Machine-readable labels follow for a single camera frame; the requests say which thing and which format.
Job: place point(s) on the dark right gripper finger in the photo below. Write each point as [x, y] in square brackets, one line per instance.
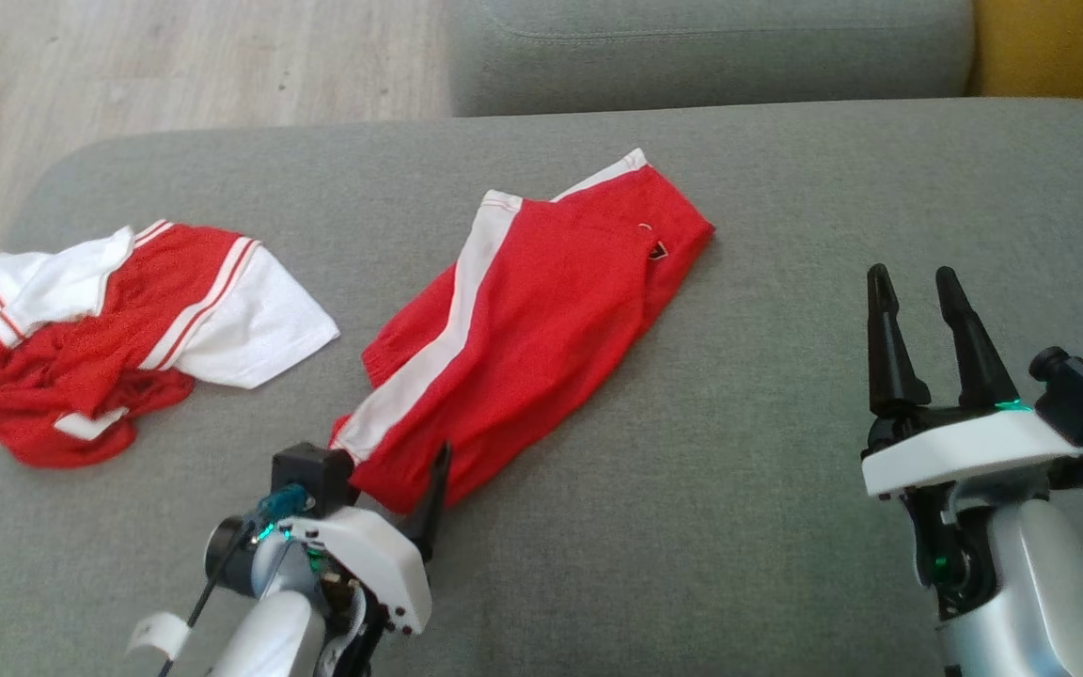
[979, 362]
[891, 367]

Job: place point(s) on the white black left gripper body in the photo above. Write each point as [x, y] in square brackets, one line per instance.
[382, 564]

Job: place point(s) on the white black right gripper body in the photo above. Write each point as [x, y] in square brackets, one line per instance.
[965, 451]

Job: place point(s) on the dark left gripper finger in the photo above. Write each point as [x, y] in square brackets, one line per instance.
[431, 512]

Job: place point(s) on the red shorts with white stripe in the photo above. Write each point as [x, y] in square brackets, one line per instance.
[541, 329]

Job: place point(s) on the red white basketball jersey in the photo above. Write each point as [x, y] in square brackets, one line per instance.
[175, 310]

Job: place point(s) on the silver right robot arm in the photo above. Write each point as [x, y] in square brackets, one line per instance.
[1049, 592]

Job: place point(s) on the large grey sofa seat cushion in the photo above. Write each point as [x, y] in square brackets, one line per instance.
[739, 564]

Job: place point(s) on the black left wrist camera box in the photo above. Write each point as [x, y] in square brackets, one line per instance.
[311, 470]

